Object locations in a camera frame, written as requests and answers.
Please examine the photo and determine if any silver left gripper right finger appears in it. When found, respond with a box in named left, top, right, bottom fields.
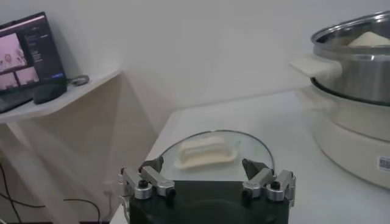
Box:
left=242, top=158, right=297, bottom=208

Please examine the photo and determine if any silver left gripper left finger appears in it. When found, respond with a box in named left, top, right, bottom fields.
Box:
left=118, top=156, right=176, bottom=214

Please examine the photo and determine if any glass lid with white handle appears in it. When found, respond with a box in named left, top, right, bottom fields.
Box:
left=158, top=130, right=277, bottom=183

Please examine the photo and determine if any white steamed baozi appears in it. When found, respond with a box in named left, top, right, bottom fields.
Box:
left=347, top=31, right=390, bottom=47

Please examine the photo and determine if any white electric steamer pot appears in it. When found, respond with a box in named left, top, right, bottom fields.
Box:
left=294, top=79, right=390, bottom=189

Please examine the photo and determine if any stainless steel steamer pot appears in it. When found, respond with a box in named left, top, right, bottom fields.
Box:
left=289, top=11, right=390, bottom=107

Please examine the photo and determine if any white side table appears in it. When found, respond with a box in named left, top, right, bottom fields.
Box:
left=0, top=69, right=159, bottom=224

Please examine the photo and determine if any round black disc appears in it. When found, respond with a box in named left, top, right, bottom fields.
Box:
left=70, top=74, right=90, bottom=87

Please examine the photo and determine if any black computer mouse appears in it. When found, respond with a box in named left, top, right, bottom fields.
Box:
left=32, top=83, right=68, bottom=105

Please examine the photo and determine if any black laptop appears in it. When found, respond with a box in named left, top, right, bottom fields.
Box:
left=0, top=11, right=68, bottom=114

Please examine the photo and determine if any black floor cable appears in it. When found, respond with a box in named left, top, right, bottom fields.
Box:
left=63, top=198, right=101, bottom=223
left=0, top=164, right=46, bottom=224

